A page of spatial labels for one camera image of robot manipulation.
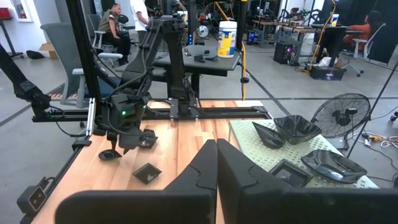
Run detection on cardboard box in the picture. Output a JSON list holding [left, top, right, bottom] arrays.
[[38, 42, 58, 60]]

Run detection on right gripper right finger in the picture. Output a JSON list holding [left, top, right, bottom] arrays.
[[216, 138, 398, 224]]

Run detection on dark grey side table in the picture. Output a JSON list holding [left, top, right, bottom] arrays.
[[153, 44, 242, 101]]

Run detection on long black cable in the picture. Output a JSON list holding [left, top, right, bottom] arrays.
[[345, 60, 398, 159]]

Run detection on wooden workbench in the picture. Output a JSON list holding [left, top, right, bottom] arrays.
[[252, 19, 317, 63]]

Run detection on white yellow wipes canister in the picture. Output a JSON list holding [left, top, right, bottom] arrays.
[[217, 20, 238, 59]]

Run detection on mint green perforated shelf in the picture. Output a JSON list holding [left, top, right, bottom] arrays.
[[228, 119, 379, 189]]

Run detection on person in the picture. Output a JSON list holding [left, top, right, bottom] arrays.
[[129, 0, 151, 45], [97, 2, 132, 67], [343, 10, 384, 52]]

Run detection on white cabinet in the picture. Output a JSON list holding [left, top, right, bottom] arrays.
[[10, 0, 34, 23]]

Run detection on black small square plate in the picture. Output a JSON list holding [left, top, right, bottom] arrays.
[[268, 159, 315, 189], [132, 162, 163, 185]]

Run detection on black box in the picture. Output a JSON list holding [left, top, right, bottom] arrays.
[[309, 65, 346, 82]]

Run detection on black desk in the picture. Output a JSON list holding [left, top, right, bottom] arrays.
[[310, 24, 365, 68]]

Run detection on white office chair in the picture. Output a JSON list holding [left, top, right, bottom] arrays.
[[87, 13, 124, 68], [348, 22, 387, 78]]

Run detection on white bracket strip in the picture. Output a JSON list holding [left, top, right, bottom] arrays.
[[87, 97, 96, 136]]

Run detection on small black box camera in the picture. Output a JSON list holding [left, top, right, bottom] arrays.
[[16, 184, 48, 214]]

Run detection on tangled white yellow cables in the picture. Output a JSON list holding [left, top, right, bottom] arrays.
[[356, 130, 398, 151]]

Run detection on round grey disc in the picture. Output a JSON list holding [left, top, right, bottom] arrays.
[[197, 24, 210, 39]]

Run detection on yellow cable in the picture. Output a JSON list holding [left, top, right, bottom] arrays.
[[214, 0, 248, 101]]

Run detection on black computer tower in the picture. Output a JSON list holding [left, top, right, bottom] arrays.
[[273, 41, 295, 65]]

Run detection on black floor fan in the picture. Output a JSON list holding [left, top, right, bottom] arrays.
[[310, 92, 372, 151]]

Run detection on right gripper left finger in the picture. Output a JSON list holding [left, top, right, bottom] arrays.
[[55, 139, 219, 224]]

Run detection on grey office chair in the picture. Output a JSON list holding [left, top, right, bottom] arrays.
[[40, 22, 104, 108]]

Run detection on black bag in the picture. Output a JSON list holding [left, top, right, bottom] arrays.
[[25, 50, 45, 60]]

